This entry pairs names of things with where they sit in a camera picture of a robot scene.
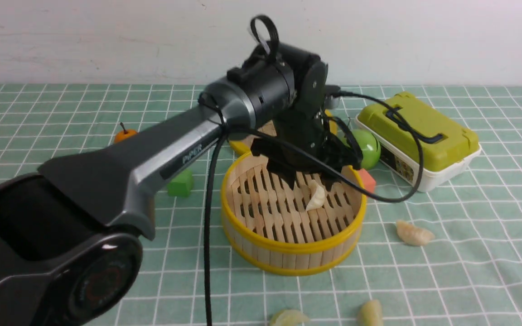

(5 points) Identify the pale green dumpling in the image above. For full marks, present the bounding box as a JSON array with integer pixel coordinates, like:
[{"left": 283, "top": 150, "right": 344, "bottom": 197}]
[{"left": 269, "top": 309, "right": 311, "bottom": 326}]

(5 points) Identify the black cable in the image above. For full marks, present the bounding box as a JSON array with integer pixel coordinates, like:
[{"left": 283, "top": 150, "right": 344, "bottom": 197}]
[{"left": 203, "top": 91, "right": 425, "bottom": 326}]

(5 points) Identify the yellow woven steamer lid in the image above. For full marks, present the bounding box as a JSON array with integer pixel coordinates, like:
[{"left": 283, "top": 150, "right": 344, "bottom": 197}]
[{"left": 228, "top": 109, "right": 338, "bottom": 156}]

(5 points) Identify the white dumpling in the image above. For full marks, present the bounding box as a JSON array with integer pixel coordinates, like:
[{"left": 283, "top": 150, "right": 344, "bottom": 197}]
[{"left": 306, "top": 179, "right": 327, "bottom": 212}]

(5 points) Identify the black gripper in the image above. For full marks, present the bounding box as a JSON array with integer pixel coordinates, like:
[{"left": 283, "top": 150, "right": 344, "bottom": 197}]
[{"left": 251, "top": 110, "right": 363, "bottom": 192}]

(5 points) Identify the green checkered tablecloth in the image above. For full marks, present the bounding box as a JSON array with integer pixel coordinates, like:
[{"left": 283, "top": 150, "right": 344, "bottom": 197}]
[{"left": 0, "top": 84, "right": 522, "bottom": 326}]

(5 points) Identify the green wooden cube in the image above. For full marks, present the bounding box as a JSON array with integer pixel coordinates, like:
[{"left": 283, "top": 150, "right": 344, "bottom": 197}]
[{"left": 166, "top": 169, "right": 194, "bottom": 198}]

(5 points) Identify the yellow bamboo steamer tray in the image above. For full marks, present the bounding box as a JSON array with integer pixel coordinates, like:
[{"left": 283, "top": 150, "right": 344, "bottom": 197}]
[{"left": 220, "top": 154, "right": 367, "bottom": 276}]

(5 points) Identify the orange wooden cube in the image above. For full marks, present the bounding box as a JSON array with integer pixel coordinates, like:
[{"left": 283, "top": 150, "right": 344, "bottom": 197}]
[{"left": 358, "top": 169, "right": 377, "bottom": 193}]

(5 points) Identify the cream dumpling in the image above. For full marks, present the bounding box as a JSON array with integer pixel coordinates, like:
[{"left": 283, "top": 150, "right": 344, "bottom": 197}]
[{"left": 395, "top": 220, "right": 435, "bottom": 246}]

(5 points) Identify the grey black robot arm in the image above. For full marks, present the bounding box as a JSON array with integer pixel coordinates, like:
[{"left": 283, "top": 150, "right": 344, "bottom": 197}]
[{"left": 0, "top": 41, "right": 362, "bottom": 326}]

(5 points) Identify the orange red pear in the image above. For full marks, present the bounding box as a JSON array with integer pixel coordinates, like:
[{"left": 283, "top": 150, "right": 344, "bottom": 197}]
[{"left": 113, "top": 122, "right": 138, "bottom": 144}]

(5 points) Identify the yellow green dumpling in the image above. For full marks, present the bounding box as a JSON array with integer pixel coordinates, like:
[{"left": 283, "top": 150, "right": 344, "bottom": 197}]
[{"left": 357, "top": 299, "right": 384, "bottom": 326}]

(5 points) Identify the green apple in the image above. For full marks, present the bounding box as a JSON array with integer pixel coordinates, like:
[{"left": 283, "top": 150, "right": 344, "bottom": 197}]
[{"left": 352, "top": 129, "right": 381, "bottom": 170}]

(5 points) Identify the green lidded white box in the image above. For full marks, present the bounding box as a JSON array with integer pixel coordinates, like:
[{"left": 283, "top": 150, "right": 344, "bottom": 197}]
[{"left": 356, "top": 91, "right": 482, "bottom": 192}]

